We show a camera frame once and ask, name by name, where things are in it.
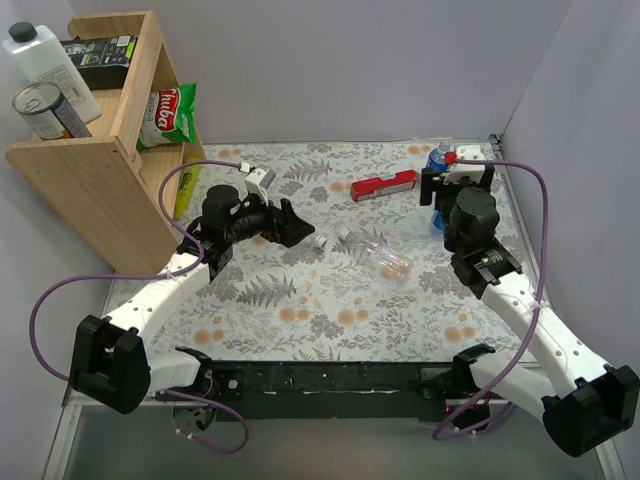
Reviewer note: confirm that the green white snack bag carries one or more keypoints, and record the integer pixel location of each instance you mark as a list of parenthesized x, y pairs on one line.
[(169, 118)]

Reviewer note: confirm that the blue label crushed bottle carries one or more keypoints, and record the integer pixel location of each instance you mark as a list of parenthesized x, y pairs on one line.
[(440, 217)]

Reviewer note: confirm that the floral patterned table mat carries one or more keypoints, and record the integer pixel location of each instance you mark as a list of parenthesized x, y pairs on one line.
[(274, 303)]

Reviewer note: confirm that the yellow marker tube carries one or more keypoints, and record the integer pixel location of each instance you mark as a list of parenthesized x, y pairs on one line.
[(187, 182)]

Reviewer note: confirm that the white bottle black cap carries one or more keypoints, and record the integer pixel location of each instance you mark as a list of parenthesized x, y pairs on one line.
[(41, 58)]

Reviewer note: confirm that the red toothpaste box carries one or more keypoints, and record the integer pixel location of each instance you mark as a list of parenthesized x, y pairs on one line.
[(378, 186)]

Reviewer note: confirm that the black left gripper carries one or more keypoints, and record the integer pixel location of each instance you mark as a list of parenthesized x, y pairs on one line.
[(279, 226)]

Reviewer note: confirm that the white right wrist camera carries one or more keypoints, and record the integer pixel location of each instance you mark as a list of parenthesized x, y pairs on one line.
[(464, 165)]

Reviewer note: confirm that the clear bottle white cap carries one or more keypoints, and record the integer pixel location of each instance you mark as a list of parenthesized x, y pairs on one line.
[(376, 253)]

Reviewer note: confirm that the metal tin can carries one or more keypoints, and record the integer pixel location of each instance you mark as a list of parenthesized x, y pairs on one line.
[(46, 110)]

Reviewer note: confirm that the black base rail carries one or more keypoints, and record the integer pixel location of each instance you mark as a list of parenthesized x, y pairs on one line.
[(270, 390)]

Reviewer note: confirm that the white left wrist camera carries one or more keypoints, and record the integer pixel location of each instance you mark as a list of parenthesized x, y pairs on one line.
[(257, 181)]

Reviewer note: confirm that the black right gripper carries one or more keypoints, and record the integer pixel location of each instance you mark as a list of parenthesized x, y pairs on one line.
[(445, 187)]

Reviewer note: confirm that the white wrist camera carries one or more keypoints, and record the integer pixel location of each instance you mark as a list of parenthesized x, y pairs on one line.
[(257, 181), (464, 165)]

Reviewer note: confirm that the Pocari Sweat blue label bottle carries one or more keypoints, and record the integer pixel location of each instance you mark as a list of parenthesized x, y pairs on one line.
[(437, 158)]

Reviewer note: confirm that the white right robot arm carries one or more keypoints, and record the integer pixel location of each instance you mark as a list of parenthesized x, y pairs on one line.
[(580, 398)]

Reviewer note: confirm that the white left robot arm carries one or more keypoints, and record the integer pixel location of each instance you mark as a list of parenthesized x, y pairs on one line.
[(111, 360)]

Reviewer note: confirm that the wooden shelf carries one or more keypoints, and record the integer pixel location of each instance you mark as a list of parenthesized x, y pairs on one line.
[(111, 193)]

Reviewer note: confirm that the black green box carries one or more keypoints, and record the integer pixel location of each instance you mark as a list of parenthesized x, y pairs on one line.
[(103, 63)]

